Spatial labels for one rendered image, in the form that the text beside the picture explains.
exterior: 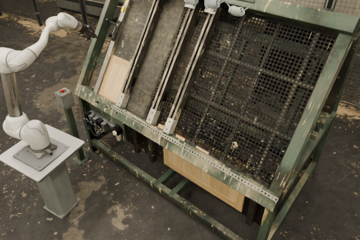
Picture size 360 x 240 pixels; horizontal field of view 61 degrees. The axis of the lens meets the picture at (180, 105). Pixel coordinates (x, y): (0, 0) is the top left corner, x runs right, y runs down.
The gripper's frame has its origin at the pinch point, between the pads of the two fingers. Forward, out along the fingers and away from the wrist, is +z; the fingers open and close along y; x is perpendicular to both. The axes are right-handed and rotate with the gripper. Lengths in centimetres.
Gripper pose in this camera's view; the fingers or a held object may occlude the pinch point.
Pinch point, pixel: (95, 36)
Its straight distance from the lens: 299.6
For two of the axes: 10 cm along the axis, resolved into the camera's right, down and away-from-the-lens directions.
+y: -6.5, 7.4, 1.7
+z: 4.5, 2.0, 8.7
